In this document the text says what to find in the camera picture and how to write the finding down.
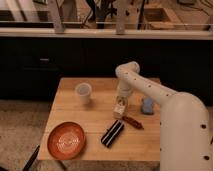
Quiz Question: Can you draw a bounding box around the white bottle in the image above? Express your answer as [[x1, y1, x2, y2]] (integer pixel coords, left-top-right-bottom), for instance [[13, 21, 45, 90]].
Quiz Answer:
[[113, 96, 128, 119]]

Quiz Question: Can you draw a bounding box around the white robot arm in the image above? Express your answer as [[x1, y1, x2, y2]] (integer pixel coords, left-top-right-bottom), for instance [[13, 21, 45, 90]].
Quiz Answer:
[[115, 61, 213, 171]]

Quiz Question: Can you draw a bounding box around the blue sponge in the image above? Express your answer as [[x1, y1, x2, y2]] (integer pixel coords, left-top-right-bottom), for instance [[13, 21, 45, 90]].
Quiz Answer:
[[141, 97, 154, 115]]

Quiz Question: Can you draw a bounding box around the black striped case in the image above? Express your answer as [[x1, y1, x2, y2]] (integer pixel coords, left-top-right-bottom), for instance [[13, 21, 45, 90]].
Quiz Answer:
[[101, 120, 124, 148]]

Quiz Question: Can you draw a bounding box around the orange bowl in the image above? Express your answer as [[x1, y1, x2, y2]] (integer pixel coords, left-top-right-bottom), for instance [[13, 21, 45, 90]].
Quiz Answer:
[[47, 122, 86, 160]]

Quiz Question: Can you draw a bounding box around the dark cabinet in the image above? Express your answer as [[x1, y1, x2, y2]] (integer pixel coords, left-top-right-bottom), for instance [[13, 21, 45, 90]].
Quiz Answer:
[[0, 37, 213, 105]]

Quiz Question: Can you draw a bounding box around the wooden box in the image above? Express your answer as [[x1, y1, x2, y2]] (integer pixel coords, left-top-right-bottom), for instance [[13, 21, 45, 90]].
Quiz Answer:
[[142, 7, 183, 30]]

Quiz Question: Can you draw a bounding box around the black chair leg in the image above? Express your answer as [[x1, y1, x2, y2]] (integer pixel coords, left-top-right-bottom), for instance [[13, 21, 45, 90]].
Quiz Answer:
[[22, 145, 40, 171]]

